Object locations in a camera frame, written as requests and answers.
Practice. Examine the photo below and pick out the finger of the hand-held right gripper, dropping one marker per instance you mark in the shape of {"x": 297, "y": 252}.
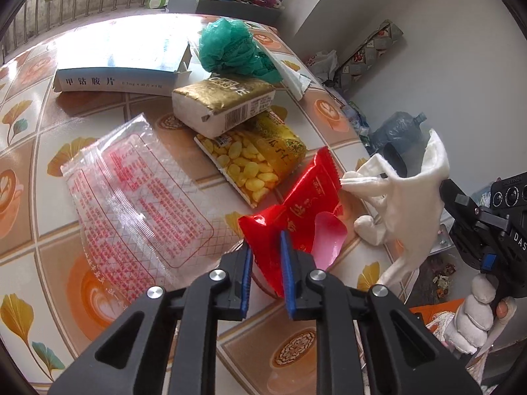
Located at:
{"x": 457, "y": 197}
{"x": 467, "y": 238}

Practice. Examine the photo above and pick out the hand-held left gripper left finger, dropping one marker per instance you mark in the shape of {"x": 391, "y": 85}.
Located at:
{"x": 247, "y": 284}

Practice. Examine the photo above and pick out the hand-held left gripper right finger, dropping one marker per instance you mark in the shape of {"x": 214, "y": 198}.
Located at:
{"x": 288, "y": 284}

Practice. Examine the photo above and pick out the white knit glove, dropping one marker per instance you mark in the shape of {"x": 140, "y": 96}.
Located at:
{"x": 407, "y": 197}

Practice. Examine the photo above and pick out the red foil wrapper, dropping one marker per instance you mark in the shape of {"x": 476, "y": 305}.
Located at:
{"x": 304, "y": 201}

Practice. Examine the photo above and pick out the yellow snack packet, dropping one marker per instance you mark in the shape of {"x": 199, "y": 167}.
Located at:
{"x": 255, "y": 156}

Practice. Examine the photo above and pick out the clear bag with red print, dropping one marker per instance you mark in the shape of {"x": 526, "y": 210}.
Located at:
{"x": 136, "y": 197}

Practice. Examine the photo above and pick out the gold and white packet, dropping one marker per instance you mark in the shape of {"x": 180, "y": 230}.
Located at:
{"x": 218, "y": 107}

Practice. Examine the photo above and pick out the white tissue paper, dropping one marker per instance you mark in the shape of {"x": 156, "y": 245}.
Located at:
{"x": 294, "y": 78}

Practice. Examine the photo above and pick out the blue white medicine box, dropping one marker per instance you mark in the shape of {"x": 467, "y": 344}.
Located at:
{"x": 115, "y": 57}

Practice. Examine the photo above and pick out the person's right hand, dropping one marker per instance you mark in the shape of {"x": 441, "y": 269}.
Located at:
{"x": 473, "y": 317}

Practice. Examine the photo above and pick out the orange cloth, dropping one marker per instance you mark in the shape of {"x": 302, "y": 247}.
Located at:
{"x": 432, "y": 310}

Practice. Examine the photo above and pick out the blue water jug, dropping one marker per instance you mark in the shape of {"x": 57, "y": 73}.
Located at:
{"x": 395, "y": 131}

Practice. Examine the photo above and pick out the pile of plastic wrappers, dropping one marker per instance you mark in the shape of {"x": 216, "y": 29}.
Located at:
{"x": 358, "y": 123}

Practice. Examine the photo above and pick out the patterned folded board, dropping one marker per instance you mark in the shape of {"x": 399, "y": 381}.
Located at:
{"x": 370, "y": 49}

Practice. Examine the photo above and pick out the white plastic bag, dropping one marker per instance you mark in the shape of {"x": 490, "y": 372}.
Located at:
{"x": 323, "y": 63}

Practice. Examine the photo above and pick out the grey cabinet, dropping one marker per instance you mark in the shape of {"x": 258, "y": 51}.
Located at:
{"x": 230, "y": 8}

